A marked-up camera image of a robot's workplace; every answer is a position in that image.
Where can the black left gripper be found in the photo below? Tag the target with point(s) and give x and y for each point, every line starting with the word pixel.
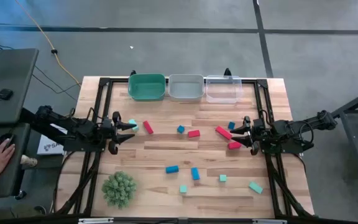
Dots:
pixel 106 127

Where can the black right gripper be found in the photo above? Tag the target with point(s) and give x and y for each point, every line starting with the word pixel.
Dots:
pixel 256 133

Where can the red rectangular block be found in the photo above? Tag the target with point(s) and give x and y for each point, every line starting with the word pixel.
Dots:
pixel 234 145
pixel 148 127
pixel 194 133

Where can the short teal block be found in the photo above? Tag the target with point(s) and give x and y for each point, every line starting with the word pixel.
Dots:
pixel 131 121

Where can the blue cube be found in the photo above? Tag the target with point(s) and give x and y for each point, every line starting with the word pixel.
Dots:
pixel 231 125
pixel 181 129

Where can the long red block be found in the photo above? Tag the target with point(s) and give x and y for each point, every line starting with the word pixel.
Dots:
pixel 223 132

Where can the teal cube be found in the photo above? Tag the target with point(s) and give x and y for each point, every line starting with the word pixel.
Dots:
pixel 183 188
pixel 222 178

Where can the long teal block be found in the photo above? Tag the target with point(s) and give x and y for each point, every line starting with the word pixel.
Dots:
pixel 255 187

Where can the blue cylinder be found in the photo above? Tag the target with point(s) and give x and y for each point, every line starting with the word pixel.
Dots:
pixel 172 169

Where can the blue rectangular block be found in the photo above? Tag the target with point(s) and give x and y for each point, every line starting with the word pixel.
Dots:
pixel 195 173

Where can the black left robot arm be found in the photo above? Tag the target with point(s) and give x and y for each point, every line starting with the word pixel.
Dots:
pixel 82 129

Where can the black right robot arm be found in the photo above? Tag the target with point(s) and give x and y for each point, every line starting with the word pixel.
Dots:
pixel 291 127

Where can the clear plastic bin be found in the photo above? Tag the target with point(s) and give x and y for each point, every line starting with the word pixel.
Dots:
pixel 224 90

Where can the green plastic bin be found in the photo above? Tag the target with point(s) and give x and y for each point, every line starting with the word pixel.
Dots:
pixel 146 88

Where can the green artificial plant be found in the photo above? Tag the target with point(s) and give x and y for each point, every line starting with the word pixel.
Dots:
pixel 119 189

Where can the black clamp knob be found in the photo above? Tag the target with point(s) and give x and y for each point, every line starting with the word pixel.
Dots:
pixel 227 72
pixel 133 73

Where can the grey plastic bin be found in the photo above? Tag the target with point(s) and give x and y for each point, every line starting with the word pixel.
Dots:
pixel 186 88

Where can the white printed paper sheet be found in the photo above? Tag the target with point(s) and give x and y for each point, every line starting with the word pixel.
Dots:
pixel 50 147

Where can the black desk bar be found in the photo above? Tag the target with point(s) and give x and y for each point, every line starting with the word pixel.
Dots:
pixel 26 115

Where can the beige plug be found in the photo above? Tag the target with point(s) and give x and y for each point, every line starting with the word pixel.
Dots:
pixel 29 160

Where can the black computer mouse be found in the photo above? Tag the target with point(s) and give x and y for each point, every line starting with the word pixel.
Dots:
pixel 8 137

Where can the black desk caster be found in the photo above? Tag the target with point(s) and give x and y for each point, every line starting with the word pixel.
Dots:
pixel 20 195

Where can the dark grey desk top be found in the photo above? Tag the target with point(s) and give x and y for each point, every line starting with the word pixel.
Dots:
pixel 8 71
pixel 11 183

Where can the small black device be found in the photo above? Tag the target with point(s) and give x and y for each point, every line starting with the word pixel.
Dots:
pixel 5 94

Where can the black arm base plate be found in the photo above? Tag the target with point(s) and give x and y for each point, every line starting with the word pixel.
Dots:
pixel 291 150
pixel 73 148

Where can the black aluminium table frame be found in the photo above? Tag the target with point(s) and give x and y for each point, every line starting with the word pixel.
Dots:
pixel 263 83

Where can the silver bracket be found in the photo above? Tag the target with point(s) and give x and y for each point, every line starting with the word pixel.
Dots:
pixel 95 221
pixel 269 221

